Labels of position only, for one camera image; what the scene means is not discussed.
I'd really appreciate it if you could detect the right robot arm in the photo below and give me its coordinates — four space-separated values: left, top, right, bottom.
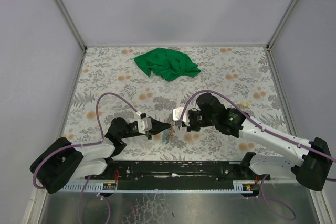
172 90 335 191

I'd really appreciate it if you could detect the white slotted cable duct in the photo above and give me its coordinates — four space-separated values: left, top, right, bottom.
60 177 259 195

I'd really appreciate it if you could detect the aluminium corner post left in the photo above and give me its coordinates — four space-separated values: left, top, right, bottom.
54 0 87 52

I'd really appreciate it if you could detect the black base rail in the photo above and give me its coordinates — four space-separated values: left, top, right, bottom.
91 159 265 184

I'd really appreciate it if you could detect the aluminium corner post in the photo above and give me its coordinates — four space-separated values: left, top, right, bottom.
54 0 87 52
266 0 299 51

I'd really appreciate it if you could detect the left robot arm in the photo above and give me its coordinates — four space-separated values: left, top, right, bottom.
29 114 171 194

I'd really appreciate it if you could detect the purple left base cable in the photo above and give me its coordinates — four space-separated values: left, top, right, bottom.
79 176 111 224

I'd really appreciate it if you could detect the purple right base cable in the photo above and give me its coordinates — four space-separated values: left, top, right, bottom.
258 174 296 221

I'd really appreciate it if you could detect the green crumpled cloth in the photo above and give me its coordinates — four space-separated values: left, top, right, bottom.
134 48 201 82

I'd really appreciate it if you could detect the key with yellow ring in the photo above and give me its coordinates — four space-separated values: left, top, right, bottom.
239 102 250 108

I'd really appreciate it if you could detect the metal key organizer blue handle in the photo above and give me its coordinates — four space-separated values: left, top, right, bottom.
161 127 175 144

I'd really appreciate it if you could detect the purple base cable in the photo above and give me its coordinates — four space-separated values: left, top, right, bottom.
79 176 111 224
258 174 296 221

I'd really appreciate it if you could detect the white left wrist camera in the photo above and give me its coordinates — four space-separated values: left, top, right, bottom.
137 111 152 134

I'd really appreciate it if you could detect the aluminium corner post right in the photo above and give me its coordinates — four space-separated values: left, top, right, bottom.
266 0 299 51

